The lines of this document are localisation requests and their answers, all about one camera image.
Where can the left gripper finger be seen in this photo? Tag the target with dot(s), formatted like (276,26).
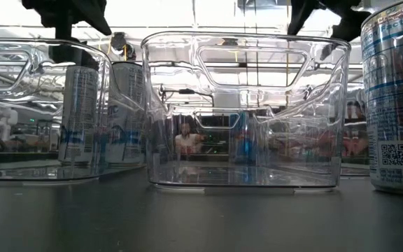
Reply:
(96,12)
(66,52)

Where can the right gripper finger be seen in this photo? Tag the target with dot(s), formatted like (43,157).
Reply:
(301,8)
(352,17)

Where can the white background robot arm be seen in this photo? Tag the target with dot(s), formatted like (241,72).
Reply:
(2,120)

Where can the person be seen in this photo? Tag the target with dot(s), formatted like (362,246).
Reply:
(187,143)

